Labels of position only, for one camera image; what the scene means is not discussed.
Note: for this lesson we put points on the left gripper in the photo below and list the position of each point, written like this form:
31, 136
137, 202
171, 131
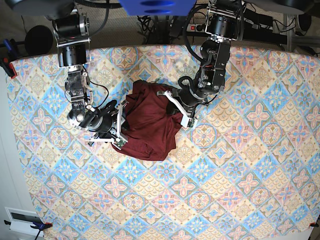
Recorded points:
187, 98

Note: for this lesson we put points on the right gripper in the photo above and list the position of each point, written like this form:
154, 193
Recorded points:
106, 124

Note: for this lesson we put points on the dark red t-shirt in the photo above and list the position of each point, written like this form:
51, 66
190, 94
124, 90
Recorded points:
151, 132

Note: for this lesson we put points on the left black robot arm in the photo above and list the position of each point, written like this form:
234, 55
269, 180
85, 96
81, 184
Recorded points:
224, 22

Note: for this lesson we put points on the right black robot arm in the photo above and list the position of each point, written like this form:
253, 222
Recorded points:
72, 35

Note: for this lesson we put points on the patterned tablecloth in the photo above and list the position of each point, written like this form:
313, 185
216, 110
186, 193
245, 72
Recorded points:
249, 170

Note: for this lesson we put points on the black round stool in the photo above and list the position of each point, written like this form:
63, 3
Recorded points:
38, 40

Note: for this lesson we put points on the black orange table clamp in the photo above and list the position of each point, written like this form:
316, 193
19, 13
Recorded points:
8, 67

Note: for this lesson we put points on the blue black bar clamp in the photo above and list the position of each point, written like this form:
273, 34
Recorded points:
37, 225

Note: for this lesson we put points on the blue clamp upper left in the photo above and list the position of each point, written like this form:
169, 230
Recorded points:
9, 46

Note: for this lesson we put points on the orange corner clamp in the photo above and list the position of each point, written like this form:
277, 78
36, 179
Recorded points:
314, 225

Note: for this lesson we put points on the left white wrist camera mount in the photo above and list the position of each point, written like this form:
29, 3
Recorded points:
187, 121

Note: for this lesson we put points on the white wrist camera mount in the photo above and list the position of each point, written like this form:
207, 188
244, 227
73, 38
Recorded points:
187, 121
120, 139

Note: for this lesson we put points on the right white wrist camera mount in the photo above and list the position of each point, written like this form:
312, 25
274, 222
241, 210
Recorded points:
120, 139

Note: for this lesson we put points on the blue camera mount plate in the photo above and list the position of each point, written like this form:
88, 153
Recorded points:
157, 7

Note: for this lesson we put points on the white wall socket box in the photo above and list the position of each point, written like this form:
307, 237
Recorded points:
22, 220

